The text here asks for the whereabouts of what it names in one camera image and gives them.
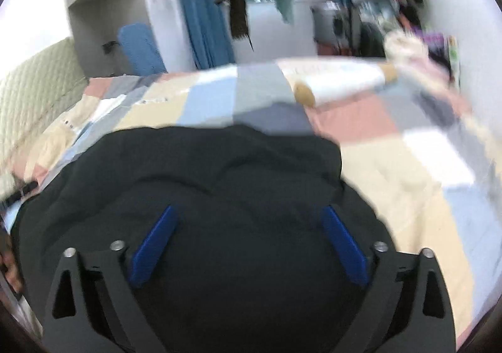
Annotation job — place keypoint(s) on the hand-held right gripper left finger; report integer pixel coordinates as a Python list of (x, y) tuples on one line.
[(151, 249)]

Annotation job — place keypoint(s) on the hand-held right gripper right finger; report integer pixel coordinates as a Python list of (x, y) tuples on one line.
[(345, 247)]

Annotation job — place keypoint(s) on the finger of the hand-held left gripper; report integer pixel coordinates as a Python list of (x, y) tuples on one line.
[(19, 194)]

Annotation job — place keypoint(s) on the black puffer jacket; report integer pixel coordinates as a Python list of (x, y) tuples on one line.
[(235, 188)]

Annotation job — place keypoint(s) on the pile of mixed clothes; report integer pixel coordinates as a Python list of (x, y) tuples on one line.
[(408, 46)]

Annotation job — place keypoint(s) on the person's left hand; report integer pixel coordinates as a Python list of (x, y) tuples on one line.
[(11, 272)]

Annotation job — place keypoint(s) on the pastel patchwork quilt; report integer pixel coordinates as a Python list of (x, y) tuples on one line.
[(411, 188)]

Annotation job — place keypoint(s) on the cream quilted headboard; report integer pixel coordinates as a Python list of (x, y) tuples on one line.
[(35, 94)]

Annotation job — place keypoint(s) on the blue padded board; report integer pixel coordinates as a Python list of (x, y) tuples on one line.
[(139, 48)]

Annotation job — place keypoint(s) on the dotted long pillow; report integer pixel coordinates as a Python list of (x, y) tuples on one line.
[(453, 58)]

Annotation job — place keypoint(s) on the grey suitcase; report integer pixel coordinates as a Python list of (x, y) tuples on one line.
[(337, 27)]

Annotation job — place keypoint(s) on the blue curtain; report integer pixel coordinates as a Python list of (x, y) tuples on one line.
[(204, 31)]

